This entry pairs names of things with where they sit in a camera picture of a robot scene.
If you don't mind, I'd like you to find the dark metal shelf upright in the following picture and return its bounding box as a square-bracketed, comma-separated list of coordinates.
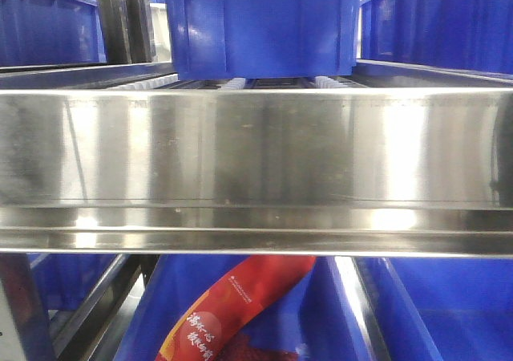
[97, 0, 156, 64]

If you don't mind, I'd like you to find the red snack bag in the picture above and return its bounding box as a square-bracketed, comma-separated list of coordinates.
[156, 255, 316, 360]

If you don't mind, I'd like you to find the blue bin upper centre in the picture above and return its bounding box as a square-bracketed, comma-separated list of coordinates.
[165, 0, 360, 80]

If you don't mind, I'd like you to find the blue bin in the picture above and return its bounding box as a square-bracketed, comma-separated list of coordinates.
[361, 0, 512, 74]
[114, 254, 370, 360]
[27, 253, 115, 310]
[357, 258, 512, 360]
[1, 0, 106, 67]
[165, 0, 360, 80]

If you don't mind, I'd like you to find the blue bin lower centre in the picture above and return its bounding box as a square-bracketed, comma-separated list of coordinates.
[114, 254, 370, 360]

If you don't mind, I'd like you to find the steel lane divider lower right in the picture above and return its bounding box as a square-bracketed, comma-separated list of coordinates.
[333, 256, 391, 360]

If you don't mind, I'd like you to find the steel lane divider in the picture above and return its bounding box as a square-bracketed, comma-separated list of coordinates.
[333, 256, 391, 360]
[50, 254, 159, 360]

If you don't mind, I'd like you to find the blue bin lower left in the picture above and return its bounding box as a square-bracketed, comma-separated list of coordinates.
[27, 253, 115, 310]

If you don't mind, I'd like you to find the blue bin lower right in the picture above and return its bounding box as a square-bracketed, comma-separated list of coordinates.
[357, 258, 512, 360]

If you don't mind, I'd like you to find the blue bin upper left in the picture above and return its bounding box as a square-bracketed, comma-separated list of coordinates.
[1, 0, 106, 67]

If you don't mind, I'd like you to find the steel lane divider lower left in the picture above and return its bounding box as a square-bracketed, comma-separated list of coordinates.
[50, 254, 159, 360]

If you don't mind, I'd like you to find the blue bin upper right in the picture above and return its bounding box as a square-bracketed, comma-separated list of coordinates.
[361, 0, 512, 74]

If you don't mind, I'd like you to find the stainless steel shelf front rail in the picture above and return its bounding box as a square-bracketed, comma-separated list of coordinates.
[1, 88, 512, 258]

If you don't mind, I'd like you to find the grey shelf post lower left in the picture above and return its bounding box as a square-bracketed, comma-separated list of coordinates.
[1, 254, 55, 360]

